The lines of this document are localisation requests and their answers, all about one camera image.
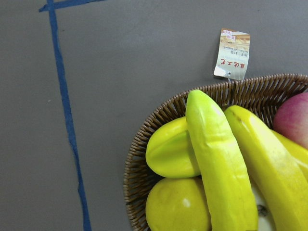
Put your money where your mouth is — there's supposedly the pink white peach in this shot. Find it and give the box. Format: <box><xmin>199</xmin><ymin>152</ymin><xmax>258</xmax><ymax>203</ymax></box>
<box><xmin>273</xmin><ymin>92</ymin><xmax>308</xmax><ymax>148</ymax></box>

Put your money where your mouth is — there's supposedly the yellow starfruit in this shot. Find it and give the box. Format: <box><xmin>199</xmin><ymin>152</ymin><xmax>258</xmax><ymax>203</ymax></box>
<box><xmin>145</xmin><ymin>117</ymin><xmax>201</xmax><ymax>178</ymax></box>

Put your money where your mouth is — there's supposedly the yellow lemon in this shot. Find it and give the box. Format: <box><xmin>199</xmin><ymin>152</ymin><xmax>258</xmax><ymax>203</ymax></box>
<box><xmin>145</xmin><ymin>178</ymin><xmax>212</xmax><ymax>231</ymax></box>

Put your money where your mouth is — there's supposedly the paper price tag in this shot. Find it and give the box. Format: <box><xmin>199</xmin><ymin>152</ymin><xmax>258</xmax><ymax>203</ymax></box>
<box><xmin>214</xmin><ymin>28</ymin><xmax>250</xmax><ymax>80</ymax></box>

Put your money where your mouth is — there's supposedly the brown wicker basket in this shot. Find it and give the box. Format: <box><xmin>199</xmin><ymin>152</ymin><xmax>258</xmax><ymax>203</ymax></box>
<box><xmin>123</xmin><ymin>74</ymin><xmax>308</xmax><ymax>231</ymax></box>

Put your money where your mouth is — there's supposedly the greenish yellow banana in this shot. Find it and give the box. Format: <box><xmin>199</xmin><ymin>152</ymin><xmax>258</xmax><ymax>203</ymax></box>
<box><xmin>186</xmin><ymin>90</ymin><xmax>258</xmax><ymax>231</ymax></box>

